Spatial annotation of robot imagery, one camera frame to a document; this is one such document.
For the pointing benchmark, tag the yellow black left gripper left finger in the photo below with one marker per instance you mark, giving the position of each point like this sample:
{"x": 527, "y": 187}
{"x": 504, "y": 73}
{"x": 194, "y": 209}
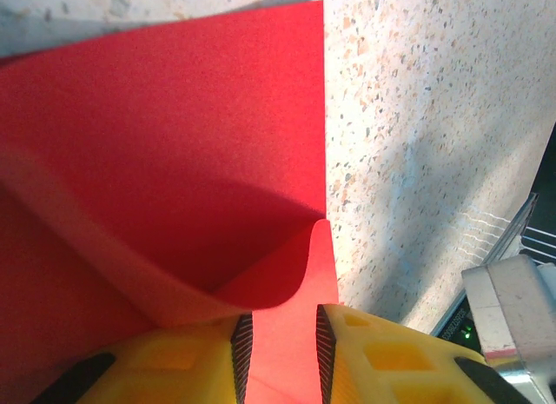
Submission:
{"x": 174, "y": 369}

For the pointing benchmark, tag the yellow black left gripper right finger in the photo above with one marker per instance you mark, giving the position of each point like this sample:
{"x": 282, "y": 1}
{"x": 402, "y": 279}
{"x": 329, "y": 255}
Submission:
{"x": 391, "y": 369}

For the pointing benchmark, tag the red paper sheet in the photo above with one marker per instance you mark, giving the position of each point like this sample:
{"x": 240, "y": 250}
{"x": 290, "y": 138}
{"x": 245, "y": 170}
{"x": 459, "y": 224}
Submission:
{"x": 174, "y": 117}

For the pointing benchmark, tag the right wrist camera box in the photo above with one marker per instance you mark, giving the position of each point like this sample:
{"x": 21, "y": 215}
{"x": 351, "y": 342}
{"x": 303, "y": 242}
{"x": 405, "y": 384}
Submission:
{"x": 512, "y": 304}

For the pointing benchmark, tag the aluminium table side rail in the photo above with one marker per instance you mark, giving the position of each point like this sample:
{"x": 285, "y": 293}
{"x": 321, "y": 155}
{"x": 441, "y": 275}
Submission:
{"x": 514, "y": 230}

